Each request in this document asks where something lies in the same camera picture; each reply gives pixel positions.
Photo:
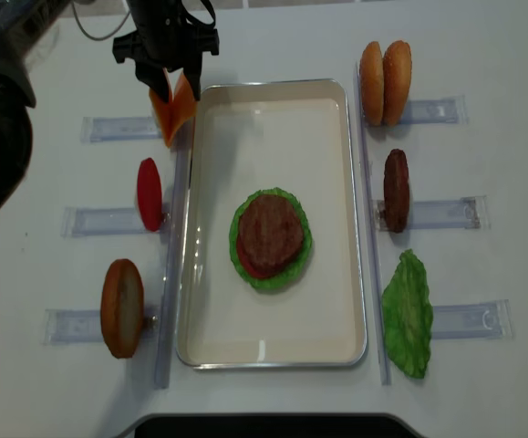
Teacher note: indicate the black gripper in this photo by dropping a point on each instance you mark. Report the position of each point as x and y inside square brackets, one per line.
[167, 36]

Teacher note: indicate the orange cheese slice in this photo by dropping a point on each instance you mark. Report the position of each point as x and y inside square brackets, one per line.
[182, 108]
[162, 111]

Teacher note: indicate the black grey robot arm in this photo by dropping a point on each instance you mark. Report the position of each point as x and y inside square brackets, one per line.
[22, 23]

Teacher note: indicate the red tomato slice upright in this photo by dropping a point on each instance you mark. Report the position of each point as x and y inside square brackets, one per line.
[149, 195]

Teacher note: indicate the brown meat patty on tray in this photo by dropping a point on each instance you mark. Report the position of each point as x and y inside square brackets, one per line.
[270, 232]

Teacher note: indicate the red tomato slice on tray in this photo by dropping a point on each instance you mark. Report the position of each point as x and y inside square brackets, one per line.
[246, 264]

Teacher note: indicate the green lettuce leaf on tray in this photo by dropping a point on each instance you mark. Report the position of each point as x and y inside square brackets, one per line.
[287, 274]

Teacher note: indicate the brown meat patty upright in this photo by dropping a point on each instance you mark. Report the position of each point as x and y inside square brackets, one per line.
[396, 191]

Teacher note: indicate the green lettuce leaf upright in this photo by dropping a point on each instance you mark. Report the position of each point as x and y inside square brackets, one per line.
[408, 316]

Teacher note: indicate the long clear strip left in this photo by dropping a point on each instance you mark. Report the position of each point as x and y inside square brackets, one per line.
[174, 262]

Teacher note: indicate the long clear strip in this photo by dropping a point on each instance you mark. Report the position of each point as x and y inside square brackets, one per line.
[174, 262]
[383, 361]

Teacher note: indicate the long clear strip right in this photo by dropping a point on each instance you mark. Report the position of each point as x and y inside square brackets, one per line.
[383, 361]

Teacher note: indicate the bun half upper left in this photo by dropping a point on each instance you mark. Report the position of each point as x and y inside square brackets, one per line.
[372, 83]

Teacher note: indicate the sesame bun half upper right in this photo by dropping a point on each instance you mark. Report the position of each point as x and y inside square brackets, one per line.
[397, 69]

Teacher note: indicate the cream metal tray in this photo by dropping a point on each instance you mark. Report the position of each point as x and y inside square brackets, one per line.
[295, 136]

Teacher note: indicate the bun half lower left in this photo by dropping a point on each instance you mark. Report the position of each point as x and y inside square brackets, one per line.
[122, 309]

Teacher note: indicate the black base bottom edge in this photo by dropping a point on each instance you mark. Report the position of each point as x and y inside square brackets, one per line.
[271, 425]

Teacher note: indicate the clear holder rail cheese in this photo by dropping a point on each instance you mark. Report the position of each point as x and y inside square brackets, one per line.
[119, 129]

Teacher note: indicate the clear holder rail tomato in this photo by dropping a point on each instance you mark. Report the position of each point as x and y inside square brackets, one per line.
[81, 222]

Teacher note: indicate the clear holder rail left bun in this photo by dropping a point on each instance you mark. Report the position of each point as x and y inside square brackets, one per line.
[63, 326]

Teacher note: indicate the clear holder rail right buns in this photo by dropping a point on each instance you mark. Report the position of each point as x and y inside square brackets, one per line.
[450, 110]

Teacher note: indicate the clear holder rail patty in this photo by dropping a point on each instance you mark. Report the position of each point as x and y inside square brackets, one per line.
[463, 213]

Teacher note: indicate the clear holder rail lettuce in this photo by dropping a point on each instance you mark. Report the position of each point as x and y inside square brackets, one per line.
[487, 320]

